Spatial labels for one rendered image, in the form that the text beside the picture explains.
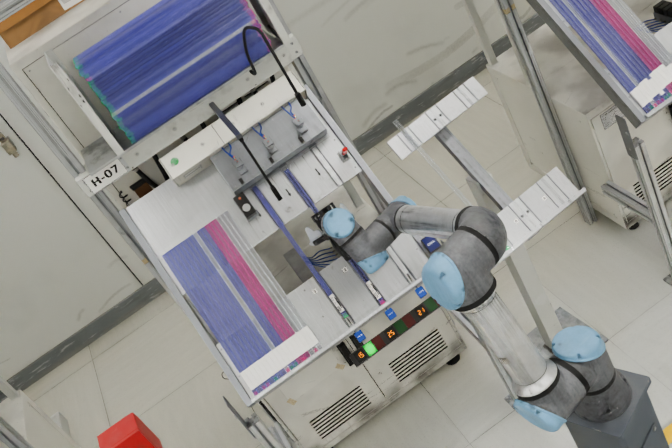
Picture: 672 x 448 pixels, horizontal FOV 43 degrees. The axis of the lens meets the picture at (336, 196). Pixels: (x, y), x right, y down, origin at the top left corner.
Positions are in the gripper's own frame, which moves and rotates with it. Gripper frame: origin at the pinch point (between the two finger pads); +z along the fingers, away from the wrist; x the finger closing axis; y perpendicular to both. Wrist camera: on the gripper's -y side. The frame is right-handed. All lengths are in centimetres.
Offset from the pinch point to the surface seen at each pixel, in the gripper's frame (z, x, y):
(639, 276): 51, -86, -80
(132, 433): 7, 81, -15
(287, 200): 10.9, 5.1, 15.0
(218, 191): 14.6, 20.6, 29.4
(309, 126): 8.5, -13.2, 29.6
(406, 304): 43, -10, -37
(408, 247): 2.6, -16.0, -17.2
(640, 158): 7, -93, -37
